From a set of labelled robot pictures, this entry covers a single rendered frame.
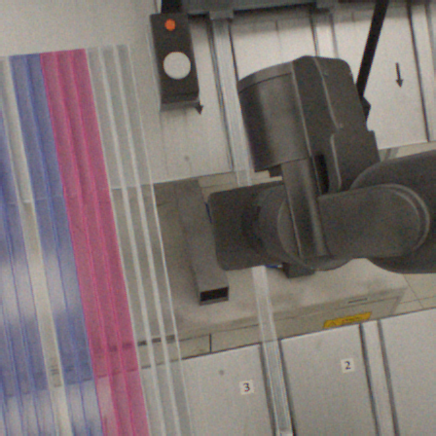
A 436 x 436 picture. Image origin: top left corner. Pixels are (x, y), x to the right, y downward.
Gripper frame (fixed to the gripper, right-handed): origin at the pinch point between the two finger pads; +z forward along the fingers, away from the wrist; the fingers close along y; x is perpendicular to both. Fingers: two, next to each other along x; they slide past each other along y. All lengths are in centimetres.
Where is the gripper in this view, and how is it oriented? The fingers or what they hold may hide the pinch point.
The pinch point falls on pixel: (250, 222)
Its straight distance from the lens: 47.9
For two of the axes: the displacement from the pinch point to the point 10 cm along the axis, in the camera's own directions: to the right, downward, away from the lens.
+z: -1.5, 0.0, 9.9
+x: 1.6, 9.9, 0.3
